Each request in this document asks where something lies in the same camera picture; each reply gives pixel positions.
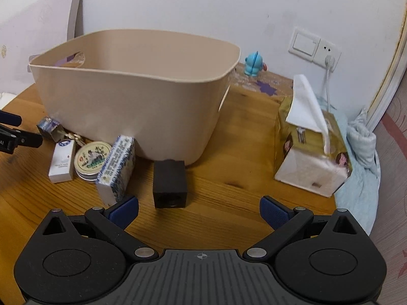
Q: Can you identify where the small dark printed box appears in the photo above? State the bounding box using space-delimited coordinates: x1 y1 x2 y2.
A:
37 116 65 143

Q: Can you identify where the blue white patterned box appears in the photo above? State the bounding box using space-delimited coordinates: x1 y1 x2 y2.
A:
96 135 135 207

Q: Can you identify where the small white box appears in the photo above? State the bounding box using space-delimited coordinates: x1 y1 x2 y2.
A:
48 140 76 184

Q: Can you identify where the grey hair clip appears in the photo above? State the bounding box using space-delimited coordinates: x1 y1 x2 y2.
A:
61 131 86 147

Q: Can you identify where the small black cube box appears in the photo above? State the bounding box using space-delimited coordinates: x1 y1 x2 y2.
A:
152 159 188 209

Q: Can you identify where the round metal tin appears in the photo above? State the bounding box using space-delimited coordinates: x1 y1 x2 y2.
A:
74 141 112 182

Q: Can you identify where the gold tissue box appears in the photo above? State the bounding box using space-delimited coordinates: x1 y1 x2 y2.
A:
274 74 353 197

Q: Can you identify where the light blue blanket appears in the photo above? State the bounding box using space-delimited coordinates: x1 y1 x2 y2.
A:
331 109 381 234

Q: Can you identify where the purple white headboard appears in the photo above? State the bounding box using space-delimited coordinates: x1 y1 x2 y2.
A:
1 0 80 95

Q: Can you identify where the beige plastic storage bin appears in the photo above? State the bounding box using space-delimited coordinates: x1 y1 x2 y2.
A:
29 29 241 164

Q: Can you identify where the blue cartoon figurine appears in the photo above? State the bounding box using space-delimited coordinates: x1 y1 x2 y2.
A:
244 51 268 77

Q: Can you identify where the white plug and cable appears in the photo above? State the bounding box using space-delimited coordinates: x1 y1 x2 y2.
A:
321 54 338 112

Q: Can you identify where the white wall switch socket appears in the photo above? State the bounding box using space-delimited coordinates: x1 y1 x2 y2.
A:
288 27 341 72

